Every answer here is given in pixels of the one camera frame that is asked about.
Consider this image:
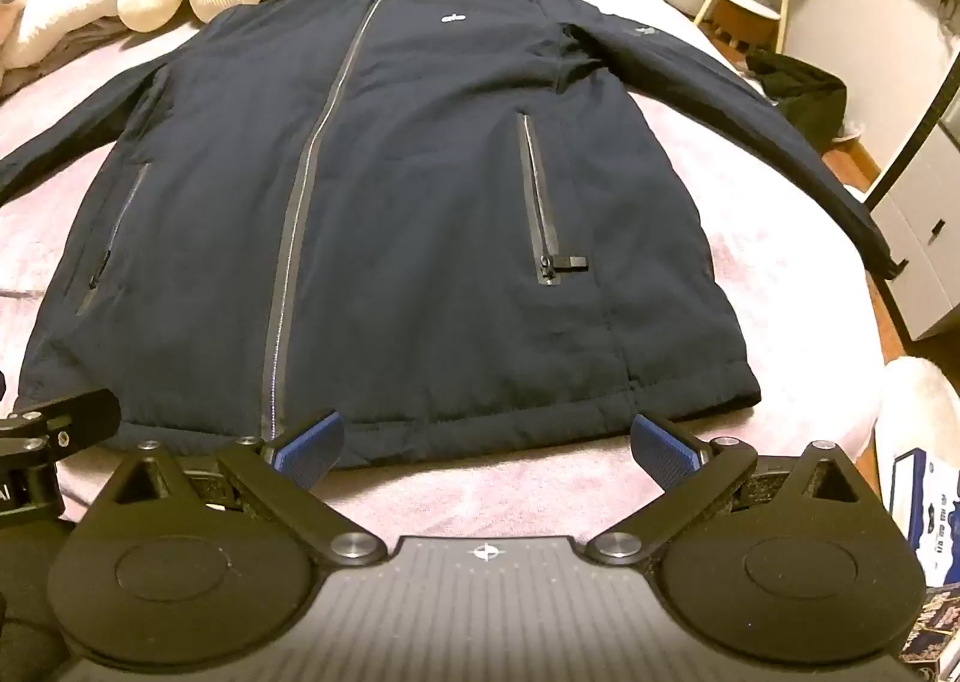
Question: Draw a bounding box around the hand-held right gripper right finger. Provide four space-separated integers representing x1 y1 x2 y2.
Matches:
583 413 865 567

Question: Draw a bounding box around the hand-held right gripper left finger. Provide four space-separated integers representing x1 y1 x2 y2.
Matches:
97 410 385 568

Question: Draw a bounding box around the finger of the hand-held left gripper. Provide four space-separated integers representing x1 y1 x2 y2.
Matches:
0 388 123 467

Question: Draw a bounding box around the navy zip jacket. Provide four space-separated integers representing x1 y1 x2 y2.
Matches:
0 0 913 474

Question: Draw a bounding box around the purple fleece bed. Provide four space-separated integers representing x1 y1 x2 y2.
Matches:
0 0 887 582

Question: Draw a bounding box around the white fluffy cushion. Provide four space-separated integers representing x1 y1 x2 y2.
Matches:
876 355 960 489

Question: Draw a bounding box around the blue printed box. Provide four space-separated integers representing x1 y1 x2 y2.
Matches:
885 445 960 589

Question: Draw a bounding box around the dark printed box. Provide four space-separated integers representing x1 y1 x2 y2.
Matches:
906 577 960 682

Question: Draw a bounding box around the white cabinet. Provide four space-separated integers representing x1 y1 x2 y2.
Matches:
862 71 960 344

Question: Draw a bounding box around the dark bag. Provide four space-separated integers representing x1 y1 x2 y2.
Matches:
745 47 850 152

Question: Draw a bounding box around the small wooden stool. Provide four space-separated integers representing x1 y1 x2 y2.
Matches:
709 0 782 51

